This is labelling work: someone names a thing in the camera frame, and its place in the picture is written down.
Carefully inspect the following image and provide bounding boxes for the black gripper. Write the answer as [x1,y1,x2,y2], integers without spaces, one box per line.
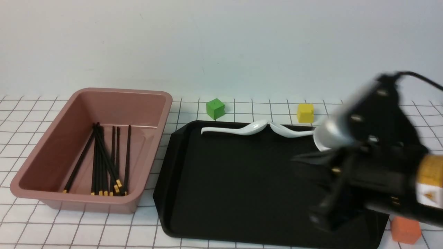
[291,74,430,231]

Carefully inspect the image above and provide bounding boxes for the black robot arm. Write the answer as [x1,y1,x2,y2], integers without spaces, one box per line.
[291,71,442,231]

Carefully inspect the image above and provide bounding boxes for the white ceramic spoon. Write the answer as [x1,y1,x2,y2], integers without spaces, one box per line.
[200,120,268,136]
[268,121,314,138]

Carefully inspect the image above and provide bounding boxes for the yellow foam cube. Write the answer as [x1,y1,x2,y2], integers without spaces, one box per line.
[296,103,315,123]

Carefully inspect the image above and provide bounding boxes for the orange foam cube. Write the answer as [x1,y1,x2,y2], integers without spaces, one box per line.
[391,216,422,245]

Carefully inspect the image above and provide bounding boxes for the black plastic tray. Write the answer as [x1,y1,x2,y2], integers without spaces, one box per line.
[153,120,389,249]

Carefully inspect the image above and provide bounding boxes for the green foam cube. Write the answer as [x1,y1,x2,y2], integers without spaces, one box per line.
[206,98,226,120]

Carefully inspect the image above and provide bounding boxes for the black chopstick gold tip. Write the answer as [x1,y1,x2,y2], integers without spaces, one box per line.
[124,125,132,196]
[109,126,116,196]
[62,126,95,193]
[91,123,98,195]
[96,126,103,196]
[93,122,122,194]
[99,126,109,196]

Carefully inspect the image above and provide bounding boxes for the pink plastic bin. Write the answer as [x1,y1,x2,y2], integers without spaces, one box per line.
[10,88,173,214]

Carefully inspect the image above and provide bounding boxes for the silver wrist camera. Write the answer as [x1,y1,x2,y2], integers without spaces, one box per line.
[313,80,381,152]

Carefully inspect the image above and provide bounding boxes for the black cable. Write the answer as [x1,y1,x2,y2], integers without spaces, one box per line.
[395,71,443,91]

